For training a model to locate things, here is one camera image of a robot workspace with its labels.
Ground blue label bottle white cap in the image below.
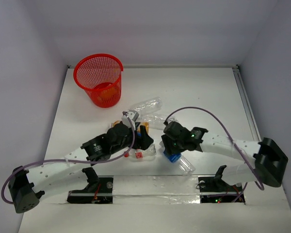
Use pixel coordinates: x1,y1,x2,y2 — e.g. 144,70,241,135
159,141,195,175

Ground clear bottle red label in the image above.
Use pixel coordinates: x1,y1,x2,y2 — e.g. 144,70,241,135
124,143,157,162

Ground orange bottle dark blue label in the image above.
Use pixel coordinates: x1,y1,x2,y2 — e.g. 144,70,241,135
111,120,149,135

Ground clear bottle white cap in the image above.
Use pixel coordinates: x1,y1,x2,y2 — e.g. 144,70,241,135
129,97,162,115
139,113,167,130

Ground small orange juice bottle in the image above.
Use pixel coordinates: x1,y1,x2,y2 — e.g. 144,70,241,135
97,83,118,101

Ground clear bottle blue label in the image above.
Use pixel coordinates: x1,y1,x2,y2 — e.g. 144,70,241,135
134,131,142,143

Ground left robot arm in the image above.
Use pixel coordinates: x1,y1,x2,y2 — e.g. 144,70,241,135
7,122,154,214

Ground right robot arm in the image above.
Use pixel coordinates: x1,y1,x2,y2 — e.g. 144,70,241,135
162,121,289,190

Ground red mesh plastic bin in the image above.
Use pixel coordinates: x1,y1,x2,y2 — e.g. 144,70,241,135
73,53,124,108

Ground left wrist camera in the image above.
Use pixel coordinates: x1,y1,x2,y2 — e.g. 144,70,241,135
121,110,139,131

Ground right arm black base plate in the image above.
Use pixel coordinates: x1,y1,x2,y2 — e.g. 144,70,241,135
196,176,245,203

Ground aluminium rail right edge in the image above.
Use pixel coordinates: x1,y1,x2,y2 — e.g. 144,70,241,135
232,65,261,141

